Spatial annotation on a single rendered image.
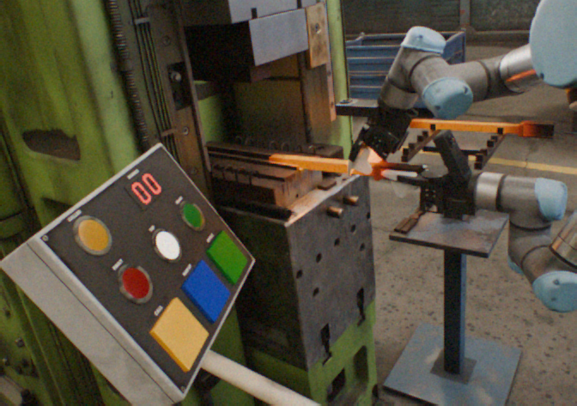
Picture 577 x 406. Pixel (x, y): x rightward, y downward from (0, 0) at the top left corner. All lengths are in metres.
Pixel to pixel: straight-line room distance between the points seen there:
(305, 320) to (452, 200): 0.50
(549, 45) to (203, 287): 0.57
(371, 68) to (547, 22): 4.58
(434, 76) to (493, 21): 8.13
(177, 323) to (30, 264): 0.20
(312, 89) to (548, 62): 0.99
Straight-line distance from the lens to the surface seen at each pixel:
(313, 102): 1.54
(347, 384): 1.79
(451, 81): 0.94
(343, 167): 1.20
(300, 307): 1.31
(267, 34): 1.16
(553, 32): 0.63
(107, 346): 0.71
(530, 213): 1.04
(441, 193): 1.08
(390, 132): 1.10
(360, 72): 5.24
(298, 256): 1.24
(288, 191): 1.25
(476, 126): 1.72
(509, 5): 8.97
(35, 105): 1.39
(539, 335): 2.33
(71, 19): 1.03
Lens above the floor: 1.45
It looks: 23 degrees down
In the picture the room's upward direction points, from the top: 8 degrees counter-clockwise
